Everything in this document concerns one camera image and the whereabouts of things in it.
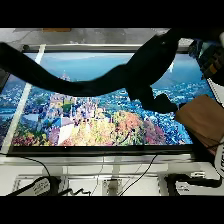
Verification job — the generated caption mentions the dark jeans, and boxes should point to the dark jeans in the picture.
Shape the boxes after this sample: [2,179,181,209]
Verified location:
[0,27,183,114]

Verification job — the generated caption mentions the heap of clothes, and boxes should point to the heap of clothes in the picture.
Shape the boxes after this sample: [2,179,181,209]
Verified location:
[187,37,224,81]

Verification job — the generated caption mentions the brown garment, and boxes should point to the brown garment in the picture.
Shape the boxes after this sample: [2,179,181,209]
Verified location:
[174,94,224,156]

